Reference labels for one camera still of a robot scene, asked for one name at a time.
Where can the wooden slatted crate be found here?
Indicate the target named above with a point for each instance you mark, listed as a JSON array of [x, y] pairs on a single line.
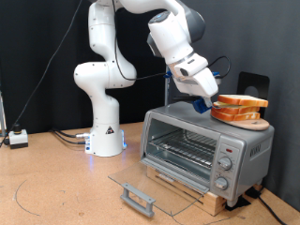
[[215, 203]]

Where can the vertical aluminium pole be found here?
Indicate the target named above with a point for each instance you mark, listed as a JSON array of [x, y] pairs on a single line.
[[167, 90]]

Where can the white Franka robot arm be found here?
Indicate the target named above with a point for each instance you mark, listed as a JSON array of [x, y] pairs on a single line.
[[103, 93]]

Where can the silver toaster oven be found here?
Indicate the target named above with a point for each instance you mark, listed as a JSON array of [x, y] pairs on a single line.
[[250, 162]]

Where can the glass oven door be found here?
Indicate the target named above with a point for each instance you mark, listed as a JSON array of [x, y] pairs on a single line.
[[137, 200]]

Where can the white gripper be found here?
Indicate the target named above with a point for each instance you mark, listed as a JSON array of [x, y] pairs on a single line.
[[197, 78]]

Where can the emergency stop button box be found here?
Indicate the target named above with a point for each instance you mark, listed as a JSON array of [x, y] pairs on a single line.
[[17, 139]]

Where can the silver oven knob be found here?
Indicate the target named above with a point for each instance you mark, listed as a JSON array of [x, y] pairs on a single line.
[[221, 183], [225, 163]]

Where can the blue spatula grip block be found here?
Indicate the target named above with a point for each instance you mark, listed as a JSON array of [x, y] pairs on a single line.
[[200, 106]]

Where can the black foam pad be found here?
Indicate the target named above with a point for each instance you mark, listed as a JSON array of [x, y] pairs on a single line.
[[239, 203]]

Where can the round wooden cutting board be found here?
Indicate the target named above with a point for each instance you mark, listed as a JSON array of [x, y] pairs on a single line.
[[254, 125]]

